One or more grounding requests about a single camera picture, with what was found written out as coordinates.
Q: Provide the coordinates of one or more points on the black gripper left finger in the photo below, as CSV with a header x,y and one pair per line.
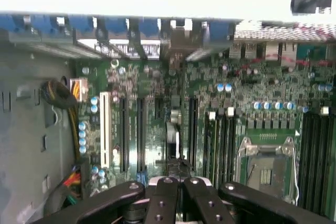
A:
x,y
162,203

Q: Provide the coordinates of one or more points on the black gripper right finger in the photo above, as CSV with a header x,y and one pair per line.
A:
x,y
207,205

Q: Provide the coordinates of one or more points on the black RAM slot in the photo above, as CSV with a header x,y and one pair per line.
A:
x,y
208,150
305,155
324,155
232,150
315,155
333,155
225,150

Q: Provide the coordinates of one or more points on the CPU socket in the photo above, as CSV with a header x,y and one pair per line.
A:
x,y
265,171

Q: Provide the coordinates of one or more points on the metal locking lever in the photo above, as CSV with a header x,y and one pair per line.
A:
x,y
296,176

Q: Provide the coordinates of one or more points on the white expansion slot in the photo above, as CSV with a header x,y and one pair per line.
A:
x,y
105,129

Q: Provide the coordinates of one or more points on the short black expansion slot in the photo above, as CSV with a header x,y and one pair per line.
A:
x,y
158,108

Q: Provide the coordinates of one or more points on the green motherboard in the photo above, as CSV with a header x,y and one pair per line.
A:
x,y
262,90

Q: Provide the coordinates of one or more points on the white power connector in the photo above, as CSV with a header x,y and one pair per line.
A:
x,y
82,87

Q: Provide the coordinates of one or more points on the silver rear port block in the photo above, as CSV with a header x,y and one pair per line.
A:
x,y
242,50
281,53

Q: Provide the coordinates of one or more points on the blue card retention clip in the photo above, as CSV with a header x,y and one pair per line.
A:
x,y
43,23
81,24
116,26
221,31
9,22
149,28

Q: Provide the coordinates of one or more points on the black open PC case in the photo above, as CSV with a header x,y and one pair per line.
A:
x,y
52,47

